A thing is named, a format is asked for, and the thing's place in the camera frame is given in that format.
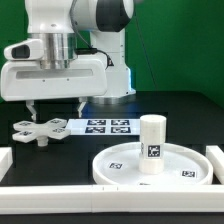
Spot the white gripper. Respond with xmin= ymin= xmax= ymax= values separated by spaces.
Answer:
xmin=1 ymin=55 xmax=107 ymax=121

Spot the white cross-shaped table base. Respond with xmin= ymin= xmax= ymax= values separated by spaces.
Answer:
xmin=12 ymin=118 xmax=71 ymax=147

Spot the white round table top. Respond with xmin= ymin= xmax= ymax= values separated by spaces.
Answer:
xmin=92 ymin=142 xmax=213 ymax=186

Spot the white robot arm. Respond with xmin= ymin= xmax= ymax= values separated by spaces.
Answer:
xmin=0 ymin=0 xmax=135 ymax=112

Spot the white marker sheet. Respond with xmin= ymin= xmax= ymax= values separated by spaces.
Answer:
xmin=66 ymin=119 xmax=140 ymax=135

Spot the white left fence bar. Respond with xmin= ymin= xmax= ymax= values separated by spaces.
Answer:
xmin=0 ymin=147 xmax=13 ymax=182

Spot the white fence bar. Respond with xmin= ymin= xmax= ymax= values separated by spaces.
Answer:
xmin=0 ymin=185 xmax=224 ymax=214
xmin=206 ymin=145 xmax=224 ymax=185
xmin=0 ymin=147 xmax=13 ymax=182

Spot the white front fence bar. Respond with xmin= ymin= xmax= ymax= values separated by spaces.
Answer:
xmin=0 ymin=185 xmax=224 ymax=214

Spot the white right fence bar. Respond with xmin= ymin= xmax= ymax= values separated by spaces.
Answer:
xmin=206 ymin=145 xmax=224 ymax=185

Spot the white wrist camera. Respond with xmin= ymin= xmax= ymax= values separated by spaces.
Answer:
xmin=4 ymin=39 xmax=44 ymax=61

